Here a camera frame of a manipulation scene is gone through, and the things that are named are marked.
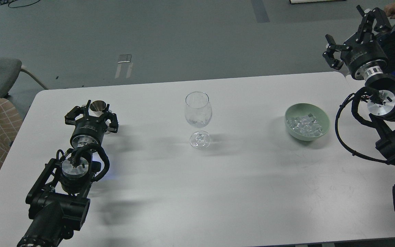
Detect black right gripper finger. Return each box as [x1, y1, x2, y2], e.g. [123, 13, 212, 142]
[355, 5, 392, 41]
[323, 34, 347, 70]

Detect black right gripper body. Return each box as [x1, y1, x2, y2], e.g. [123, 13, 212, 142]
[342, 33, 388, 80]

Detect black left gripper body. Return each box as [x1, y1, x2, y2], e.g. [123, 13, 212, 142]
[70, 117, 108, 149]

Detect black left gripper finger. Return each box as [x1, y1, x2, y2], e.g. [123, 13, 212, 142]
[64, 100, 91, 126]
[98, 103, 119, 133]

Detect steel double jigger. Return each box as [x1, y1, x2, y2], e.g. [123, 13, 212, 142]
[89, 100, 107, 117]

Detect clear ice cubes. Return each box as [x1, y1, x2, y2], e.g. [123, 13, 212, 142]
[286, 114, 325, 137]

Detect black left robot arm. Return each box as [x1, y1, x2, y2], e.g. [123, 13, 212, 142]
[17, 100, 119, 247]

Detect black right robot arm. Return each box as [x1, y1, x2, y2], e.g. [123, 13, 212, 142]
[323, 5, 395, 166]

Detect clear wine glass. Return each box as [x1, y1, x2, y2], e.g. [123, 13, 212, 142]
[184, 91, 213, 150]

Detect bystander hand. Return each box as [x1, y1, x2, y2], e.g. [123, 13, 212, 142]
[383, 1, 395, 19]

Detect green bowl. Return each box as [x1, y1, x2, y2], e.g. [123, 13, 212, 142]
[284, 103, 331, 142]

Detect black floor cables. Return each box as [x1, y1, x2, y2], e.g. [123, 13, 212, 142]
[0, 0, 42, 15]

